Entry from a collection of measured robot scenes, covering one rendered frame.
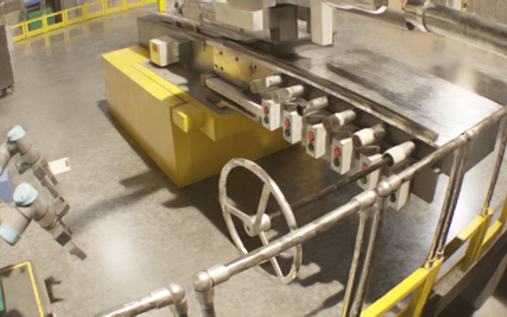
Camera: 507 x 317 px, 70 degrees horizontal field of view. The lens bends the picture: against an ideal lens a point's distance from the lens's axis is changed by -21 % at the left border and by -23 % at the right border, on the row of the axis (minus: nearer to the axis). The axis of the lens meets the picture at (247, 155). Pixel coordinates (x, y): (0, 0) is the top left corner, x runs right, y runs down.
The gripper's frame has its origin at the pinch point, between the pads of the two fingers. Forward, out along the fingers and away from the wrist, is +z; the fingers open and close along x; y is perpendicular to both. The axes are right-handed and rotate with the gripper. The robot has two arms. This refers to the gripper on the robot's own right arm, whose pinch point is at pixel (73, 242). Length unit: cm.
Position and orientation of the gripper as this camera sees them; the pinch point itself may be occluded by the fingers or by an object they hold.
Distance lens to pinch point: 150.7
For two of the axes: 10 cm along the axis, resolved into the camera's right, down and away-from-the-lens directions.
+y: -7.3, 6.4, -2.6
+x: 6.3, 4.7, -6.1
